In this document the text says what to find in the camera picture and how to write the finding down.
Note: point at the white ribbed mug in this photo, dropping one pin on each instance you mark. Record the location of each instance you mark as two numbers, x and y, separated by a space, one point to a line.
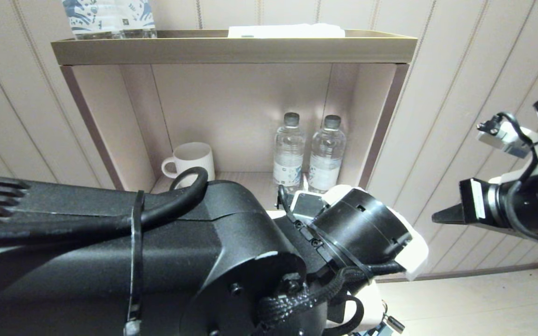
194 158

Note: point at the beige wooden shelf cabinet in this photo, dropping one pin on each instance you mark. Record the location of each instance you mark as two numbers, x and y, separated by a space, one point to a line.
231 107

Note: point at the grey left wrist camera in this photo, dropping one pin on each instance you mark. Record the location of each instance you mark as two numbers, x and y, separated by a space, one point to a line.
308 204

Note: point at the patterned bag on shelf top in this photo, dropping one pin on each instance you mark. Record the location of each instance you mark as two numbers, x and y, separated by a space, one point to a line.
91 16

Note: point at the blue patterned label bottle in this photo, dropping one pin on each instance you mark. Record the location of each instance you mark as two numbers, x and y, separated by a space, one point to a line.
140 14

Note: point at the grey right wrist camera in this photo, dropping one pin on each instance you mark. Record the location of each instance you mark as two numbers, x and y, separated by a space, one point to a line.
507 140

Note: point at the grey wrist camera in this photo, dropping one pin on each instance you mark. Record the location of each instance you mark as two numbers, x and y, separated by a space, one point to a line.
507 140
308 204

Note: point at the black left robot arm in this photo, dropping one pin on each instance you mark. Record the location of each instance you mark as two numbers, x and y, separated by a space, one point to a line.
87 261

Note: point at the clear plastic water bottle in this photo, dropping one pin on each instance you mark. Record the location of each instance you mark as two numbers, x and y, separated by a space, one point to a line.
326 154
289 149

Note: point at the white blue flat packet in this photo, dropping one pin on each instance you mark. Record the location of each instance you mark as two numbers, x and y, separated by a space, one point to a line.
287 31

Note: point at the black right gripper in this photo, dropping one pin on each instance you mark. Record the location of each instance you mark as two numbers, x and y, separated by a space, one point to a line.
521 205

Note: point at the brown metal tray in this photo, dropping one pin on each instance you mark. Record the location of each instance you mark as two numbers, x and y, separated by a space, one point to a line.
231 50

